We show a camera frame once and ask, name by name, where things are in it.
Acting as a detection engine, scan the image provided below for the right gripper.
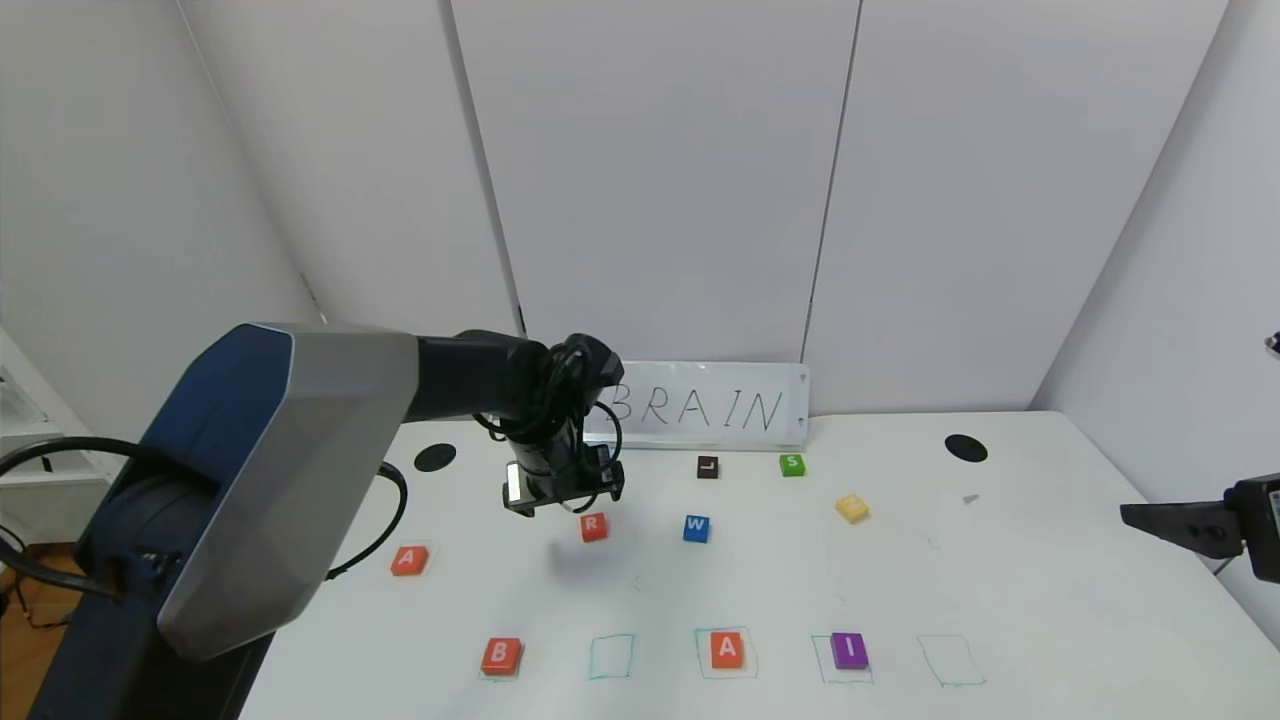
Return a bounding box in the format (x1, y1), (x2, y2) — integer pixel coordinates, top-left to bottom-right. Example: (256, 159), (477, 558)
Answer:
(1119, 473), (1280, 585)

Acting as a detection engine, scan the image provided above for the white BRAIN sign board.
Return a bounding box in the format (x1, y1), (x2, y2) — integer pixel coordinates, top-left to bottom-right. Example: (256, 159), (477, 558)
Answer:
(585, 362), (810, 451)

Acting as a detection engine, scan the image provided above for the white shelf unit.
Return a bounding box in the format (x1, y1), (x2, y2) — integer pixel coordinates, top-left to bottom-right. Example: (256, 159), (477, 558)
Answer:
(0, 330), (116, 546)

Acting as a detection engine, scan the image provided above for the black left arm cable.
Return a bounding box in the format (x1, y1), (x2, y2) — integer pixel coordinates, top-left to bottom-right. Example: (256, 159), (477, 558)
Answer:
(330, 462), (409, 581)

